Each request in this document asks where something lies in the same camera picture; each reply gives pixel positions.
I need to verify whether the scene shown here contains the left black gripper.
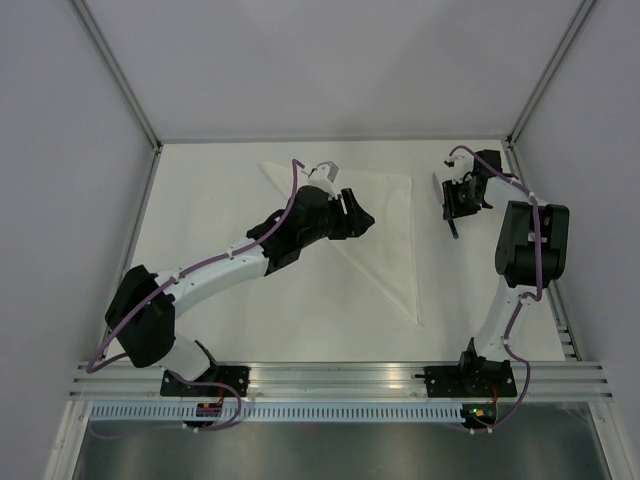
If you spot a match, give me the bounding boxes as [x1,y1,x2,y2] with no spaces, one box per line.
[300,189,375,248]

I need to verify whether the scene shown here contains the white cloth napkin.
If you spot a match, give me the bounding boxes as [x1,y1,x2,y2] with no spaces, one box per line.
[281,168,423,327]

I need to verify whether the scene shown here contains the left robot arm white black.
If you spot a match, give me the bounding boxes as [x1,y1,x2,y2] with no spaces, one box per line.
[105,186,375,396]

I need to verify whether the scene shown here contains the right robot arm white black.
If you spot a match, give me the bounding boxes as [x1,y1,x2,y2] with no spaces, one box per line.
[436,145,570,398]

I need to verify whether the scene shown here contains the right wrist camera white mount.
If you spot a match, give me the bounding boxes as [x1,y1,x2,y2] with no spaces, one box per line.
[443,153,474,184]

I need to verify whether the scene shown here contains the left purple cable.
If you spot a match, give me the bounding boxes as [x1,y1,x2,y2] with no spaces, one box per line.
[85,158,307,434]

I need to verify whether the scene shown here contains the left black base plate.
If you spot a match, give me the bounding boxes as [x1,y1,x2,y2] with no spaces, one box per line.
[160,365,250,398]

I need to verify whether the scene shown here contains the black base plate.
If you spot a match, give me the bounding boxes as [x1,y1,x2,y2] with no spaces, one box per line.
[422,365,517,399]
[160,365,250,398]

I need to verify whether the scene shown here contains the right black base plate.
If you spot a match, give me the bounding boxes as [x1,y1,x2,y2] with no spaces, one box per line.
[422,365,517,399]

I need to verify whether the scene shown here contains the back aluminium frame bar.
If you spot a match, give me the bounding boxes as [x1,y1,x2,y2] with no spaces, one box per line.
[159,133,509,145]

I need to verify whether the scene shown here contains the front aluminium rail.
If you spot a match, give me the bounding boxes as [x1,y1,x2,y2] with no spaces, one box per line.
[66,361,613,403]

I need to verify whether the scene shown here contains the right aluminium frame post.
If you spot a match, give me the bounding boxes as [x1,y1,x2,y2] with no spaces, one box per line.
[505,0,599,149]

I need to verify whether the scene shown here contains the aluminium frame post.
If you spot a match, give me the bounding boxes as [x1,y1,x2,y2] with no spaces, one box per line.
[505,0,599,149]
[68,0,162,152]

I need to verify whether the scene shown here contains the white slotted cable duct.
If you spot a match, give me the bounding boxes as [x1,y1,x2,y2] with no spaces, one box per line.
[89,401,463,423]

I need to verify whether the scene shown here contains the left aluminium frame post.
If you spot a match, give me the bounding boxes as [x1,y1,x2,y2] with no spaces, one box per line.
[68,0,162,152]

